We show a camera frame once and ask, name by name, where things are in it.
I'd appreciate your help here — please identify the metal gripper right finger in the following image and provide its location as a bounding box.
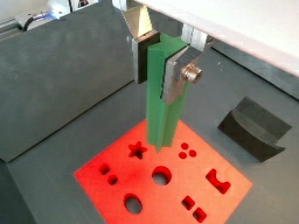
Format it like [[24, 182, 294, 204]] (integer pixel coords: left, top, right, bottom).
[[162, 24, 214, 105]]

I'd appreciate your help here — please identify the green star-shaped peg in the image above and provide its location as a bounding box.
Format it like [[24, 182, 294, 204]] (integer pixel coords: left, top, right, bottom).
[[146, 34, 189, 151]]

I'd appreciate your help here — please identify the black angled holder block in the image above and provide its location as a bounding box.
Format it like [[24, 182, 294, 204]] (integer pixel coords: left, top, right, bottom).
[[219, 97, 293, 162]]

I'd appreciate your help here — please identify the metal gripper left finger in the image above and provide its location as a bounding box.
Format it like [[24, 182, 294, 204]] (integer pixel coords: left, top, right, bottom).
[[125, 5, 161, 84]]

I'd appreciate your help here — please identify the red shape-sorting board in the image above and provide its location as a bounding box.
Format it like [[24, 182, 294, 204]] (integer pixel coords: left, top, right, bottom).
[[75, 122, 253, 224]]

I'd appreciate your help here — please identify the white device with cable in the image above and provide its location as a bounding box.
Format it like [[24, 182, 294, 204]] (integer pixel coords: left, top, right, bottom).
[[0, 0, 100, 35]]

